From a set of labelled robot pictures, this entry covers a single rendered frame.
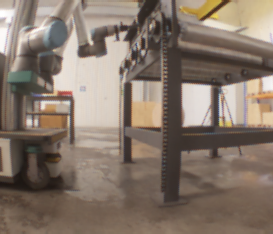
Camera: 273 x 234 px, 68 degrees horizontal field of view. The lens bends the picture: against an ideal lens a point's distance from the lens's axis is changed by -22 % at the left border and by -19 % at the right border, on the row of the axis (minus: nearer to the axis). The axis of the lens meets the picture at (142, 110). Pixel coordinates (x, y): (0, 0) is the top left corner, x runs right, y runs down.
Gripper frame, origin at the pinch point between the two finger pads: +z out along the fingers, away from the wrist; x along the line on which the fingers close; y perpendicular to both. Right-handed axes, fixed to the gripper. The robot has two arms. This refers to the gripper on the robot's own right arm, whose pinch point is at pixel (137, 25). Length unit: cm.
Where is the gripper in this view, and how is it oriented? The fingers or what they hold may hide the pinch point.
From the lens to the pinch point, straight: 170.7
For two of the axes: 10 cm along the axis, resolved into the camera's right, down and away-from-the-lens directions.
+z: 9.7, -2.2, 1.3
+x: -2.0, -3.7, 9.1
